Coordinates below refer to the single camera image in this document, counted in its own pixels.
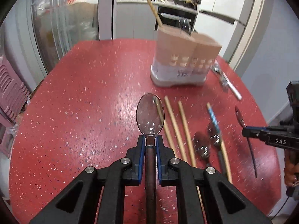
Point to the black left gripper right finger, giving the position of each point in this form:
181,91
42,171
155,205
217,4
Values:
203,195

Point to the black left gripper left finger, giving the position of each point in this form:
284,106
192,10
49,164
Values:
97,195

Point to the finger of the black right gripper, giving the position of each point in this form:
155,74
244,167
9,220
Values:
256,133

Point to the thin black-handled spoon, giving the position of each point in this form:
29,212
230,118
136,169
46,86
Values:
242,124

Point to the blue patterned wooden chopstick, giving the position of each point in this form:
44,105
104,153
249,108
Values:
223,147

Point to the black-handled dark spoon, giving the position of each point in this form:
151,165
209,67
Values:
216,141
202,147

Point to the plain wooden chopstick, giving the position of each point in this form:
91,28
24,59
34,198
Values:
167,130
176,129
188,135

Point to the right hand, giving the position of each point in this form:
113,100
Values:
290,171

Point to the steel fork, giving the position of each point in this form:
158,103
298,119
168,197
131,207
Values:
222,81

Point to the pink white cutlery holder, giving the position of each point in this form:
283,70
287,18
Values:
181,58

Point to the pink plastic stool stack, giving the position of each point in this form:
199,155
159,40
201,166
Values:
14,94

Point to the built-in black oven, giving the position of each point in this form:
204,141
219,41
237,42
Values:
172,15

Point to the wooden chopstick in holder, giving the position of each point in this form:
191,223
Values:
154,11

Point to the white-handled steel spoon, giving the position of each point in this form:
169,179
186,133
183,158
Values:
228,82

